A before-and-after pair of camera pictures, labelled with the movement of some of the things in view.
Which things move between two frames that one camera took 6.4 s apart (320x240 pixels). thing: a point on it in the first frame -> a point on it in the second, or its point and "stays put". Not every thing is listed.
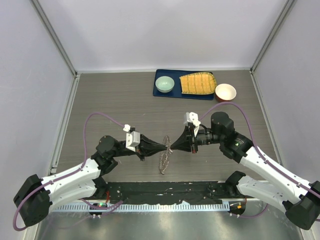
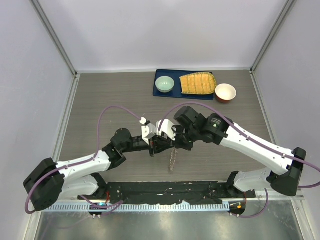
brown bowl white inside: x=225 y=92 stays put
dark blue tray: x=176 y=92 stays put
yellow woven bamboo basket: x=202 y=83 stays put
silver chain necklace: x=164 y=158 -> x=173 y=158
